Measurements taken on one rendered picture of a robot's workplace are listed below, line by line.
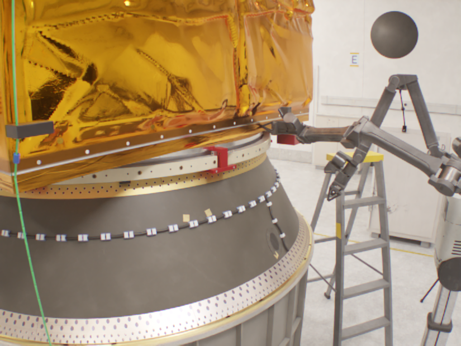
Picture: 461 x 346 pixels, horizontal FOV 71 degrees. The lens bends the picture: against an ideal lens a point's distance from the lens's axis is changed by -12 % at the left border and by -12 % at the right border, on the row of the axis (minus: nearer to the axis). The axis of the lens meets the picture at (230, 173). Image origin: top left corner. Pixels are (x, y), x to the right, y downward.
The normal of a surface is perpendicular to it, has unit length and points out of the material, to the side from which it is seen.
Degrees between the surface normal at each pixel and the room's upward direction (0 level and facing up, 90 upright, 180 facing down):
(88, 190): 62
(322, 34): 90
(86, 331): 43
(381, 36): 90
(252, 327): 90
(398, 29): 90
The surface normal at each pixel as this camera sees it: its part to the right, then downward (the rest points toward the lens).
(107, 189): 0.23, -0.25
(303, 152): -0.52, 0.21
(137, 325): 0.21, -0.55
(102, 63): 0.83, 0.14
